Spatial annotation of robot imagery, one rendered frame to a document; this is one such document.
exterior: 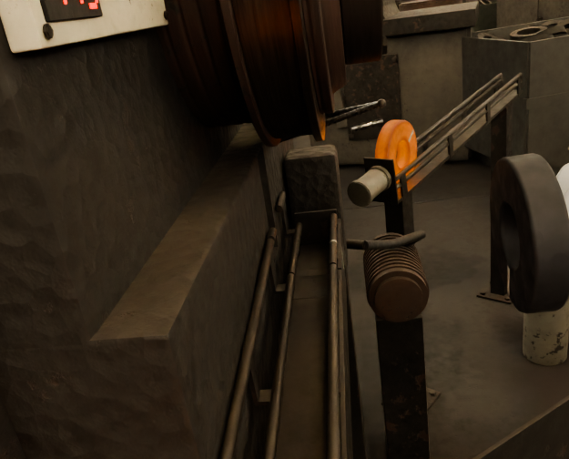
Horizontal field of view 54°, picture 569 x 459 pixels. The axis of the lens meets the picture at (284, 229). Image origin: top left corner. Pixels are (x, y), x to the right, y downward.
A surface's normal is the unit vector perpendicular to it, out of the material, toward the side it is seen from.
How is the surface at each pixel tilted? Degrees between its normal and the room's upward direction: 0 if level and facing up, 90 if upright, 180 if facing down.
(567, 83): 90
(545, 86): 90
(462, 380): 0
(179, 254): 0
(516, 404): 0
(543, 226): 61
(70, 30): 90
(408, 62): 90
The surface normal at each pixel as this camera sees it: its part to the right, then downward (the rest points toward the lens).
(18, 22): -0.09, 0.39
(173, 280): -0.14, -0.91
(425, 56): -0.32, 0.40
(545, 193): -0.18, -0.43
